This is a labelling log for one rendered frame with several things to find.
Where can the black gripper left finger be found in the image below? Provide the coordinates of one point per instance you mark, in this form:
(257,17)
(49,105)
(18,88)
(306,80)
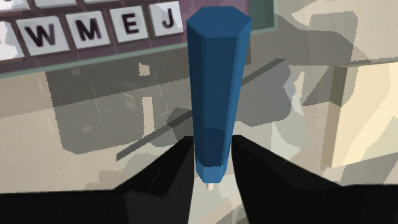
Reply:
(161,193)

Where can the keyboard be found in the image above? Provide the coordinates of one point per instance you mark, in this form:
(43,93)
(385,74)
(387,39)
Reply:
(44,35)

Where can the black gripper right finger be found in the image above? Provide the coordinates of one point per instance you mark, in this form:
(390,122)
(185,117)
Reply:
(274,190)

